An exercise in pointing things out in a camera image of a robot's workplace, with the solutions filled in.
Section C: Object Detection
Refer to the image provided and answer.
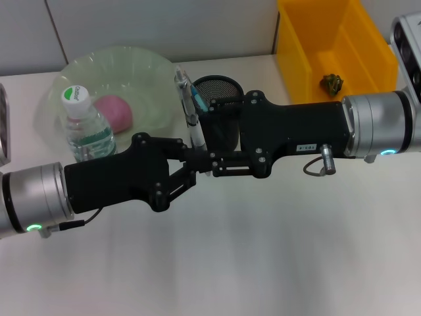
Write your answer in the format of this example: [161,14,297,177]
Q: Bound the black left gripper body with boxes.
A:
[63,132,170,214]

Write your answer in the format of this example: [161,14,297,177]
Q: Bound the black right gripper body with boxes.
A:
[237,90,356,179]

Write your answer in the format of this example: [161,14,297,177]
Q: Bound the blue and teal scissors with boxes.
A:
[190,86,209,113]

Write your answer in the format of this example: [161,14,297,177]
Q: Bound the grey and clear pen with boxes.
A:
[174,65,212,178]

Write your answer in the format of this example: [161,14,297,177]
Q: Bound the clear green-label water bottle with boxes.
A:
[61,84,118,163]

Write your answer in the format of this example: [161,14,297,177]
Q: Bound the pink peach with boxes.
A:
[94,94,134,134]

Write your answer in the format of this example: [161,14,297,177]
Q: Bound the black mesh pen holder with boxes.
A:
[191,75,246,153]

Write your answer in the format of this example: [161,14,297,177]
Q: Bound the pale green glass fruit plate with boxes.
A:
[49,45,185,145]

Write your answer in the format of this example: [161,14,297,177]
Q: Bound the yellow plastic bin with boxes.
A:
[276,0,399,106]

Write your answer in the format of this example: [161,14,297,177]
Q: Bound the grey right gripper cable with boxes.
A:
[302,143,337,178]

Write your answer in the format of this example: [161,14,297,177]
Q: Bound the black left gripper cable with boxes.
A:
[41,209,101,238]

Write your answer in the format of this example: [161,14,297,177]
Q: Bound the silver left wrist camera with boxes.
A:
[0,84,12,166]

